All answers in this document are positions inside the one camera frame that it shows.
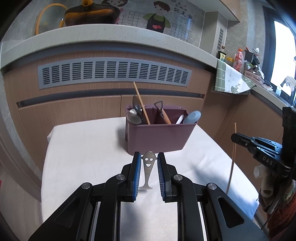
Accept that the steel spoon with smiley handle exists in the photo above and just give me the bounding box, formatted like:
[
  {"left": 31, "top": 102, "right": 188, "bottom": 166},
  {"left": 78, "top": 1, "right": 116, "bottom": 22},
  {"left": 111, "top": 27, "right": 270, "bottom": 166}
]
[{"left": 142, "top": 151, "right": 158, "bottom": 189}]

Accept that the green checked towel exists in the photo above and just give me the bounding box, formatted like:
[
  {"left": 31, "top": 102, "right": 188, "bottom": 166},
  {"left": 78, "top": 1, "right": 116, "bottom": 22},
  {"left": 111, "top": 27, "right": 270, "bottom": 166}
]
[{"left": 212, "top": 59, "right": 257, "bottom": 95}]

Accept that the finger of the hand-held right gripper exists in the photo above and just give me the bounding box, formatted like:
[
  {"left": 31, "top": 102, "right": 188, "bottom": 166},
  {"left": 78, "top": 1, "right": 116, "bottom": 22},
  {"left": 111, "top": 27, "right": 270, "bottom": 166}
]
[{"left": 231, "top": 133, "right": 291, "bottom": 178}]

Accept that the small dark bottle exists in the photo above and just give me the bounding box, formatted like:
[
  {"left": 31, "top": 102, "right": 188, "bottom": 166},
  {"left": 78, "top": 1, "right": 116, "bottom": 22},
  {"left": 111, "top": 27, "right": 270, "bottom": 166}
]
[{"left": 217, "top": 46, "right": 227, "bottom": 62}]

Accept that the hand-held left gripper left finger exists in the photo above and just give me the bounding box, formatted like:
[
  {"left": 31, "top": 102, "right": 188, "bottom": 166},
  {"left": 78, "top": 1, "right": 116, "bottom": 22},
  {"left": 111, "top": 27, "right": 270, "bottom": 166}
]
[{"left": 29, "top": 152, "right": 141, "bottom": 241}]

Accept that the person's right hand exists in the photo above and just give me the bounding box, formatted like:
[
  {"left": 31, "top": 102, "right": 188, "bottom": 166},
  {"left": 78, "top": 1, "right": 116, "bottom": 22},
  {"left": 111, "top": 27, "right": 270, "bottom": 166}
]
[{"left": 253, "top": 165, "right": 278, "bottom": 200}]

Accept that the window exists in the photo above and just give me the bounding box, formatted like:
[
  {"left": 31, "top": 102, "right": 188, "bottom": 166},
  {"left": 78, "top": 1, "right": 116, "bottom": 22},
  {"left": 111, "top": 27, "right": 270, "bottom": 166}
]
[{"left": 264, "top": 7, "right": 296, "bottom": 102}]

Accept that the dark pan with yellow handle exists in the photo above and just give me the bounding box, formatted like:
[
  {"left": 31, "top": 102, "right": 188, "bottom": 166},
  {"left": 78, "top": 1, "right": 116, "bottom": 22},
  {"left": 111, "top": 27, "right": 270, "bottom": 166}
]
[{"left": 64, "top": 0, "right": 118, "bottom": 27}]

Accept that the grey rice paddle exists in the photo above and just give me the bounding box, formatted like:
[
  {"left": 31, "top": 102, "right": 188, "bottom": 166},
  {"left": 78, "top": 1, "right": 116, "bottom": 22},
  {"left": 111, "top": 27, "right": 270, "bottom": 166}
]
[{"left": 183, "top": 110, "right": 201, "bottom": 125}]

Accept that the black utensil rack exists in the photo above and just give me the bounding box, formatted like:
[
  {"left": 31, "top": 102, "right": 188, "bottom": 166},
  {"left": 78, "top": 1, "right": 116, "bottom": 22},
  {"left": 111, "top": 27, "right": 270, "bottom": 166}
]
[{"left": 245, "top": 47, "right": 261, "bottom": 70}]

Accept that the wooden handled peeler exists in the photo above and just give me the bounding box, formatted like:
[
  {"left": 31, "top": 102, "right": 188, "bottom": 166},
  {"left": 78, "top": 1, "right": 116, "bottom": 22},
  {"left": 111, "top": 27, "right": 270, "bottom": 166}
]
[{"left": 154, "top": 100, "right": 172, "bottom": 125}]

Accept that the glass lid with yellow rim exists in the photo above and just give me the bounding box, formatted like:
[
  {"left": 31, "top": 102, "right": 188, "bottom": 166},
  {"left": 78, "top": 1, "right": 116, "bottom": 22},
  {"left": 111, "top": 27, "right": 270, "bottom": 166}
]
[{"left": 35, "top": 3, "right": 67, "bottom": 36}]

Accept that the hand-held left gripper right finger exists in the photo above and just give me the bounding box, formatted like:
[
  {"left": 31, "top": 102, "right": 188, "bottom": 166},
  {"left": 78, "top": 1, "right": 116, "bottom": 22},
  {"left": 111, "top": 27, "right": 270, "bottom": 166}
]
[{"left": 158, "top": 152, "right": 269, "bottom": 241}]

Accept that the purple plastic utensil holder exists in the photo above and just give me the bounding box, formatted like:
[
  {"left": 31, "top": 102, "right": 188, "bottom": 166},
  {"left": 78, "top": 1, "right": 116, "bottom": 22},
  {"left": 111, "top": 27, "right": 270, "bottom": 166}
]
[{"left": 125, "top": 104, "right": 198, "bottom": 156}]

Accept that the red plastic bottle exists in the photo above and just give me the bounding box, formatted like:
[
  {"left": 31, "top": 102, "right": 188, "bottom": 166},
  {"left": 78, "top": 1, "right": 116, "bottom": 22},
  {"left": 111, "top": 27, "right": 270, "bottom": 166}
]
[{"left": 234, "top": 48, "right": 245, "bottom": 72}]

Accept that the grey vent grille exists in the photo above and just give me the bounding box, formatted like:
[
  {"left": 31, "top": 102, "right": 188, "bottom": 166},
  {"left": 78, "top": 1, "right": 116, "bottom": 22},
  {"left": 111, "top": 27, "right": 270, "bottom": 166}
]
[{"left": 38, "top": 59, "right": 192, "bottom": 90}]

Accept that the white tablecloth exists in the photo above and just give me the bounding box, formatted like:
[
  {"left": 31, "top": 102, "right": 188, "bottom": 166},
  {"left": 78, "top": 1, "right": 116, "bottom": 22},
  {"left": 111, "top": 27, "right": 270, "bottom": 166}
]
[{"left": 41, "top": 117, "right": 259, "bottom": 241}]

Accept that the cartoon wall sticker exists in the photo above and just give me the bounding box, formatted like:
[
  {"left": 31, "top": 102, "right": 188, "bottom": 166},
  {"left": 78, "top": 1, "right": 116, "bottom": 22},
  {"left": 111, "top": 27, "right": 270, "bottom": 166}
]
[{"left": 99, "top": 0, "right": 205, "bottom": 47}]

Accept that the stone kitchen countertop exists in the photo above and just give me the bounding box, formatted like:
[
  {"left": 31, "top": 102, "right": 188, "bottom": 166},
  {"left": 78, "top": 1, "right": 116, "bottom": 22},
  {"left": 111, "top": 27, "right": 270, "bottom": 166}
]
[{"left": 0, "top": 24, "right": 296, "bottom": 109}]

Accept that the brown slotted spoon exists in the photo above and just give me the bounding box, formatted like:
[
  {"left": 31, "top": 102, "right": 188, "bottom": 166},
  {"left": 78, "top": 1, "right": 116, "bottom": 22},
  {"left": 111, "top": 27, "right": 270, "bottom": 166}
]
[{"left": 126, "top": 109, "right": 139, "bottom": 126}]

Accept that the person's right forearm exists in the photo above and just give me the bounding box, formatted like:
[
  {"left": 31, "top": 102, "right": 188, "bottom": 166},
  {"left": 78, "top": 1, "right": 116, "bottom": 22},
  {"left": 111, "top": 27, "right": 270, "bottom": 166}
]
[{"left": 258, "top": 178, "right": 296, "bottom": 237}]

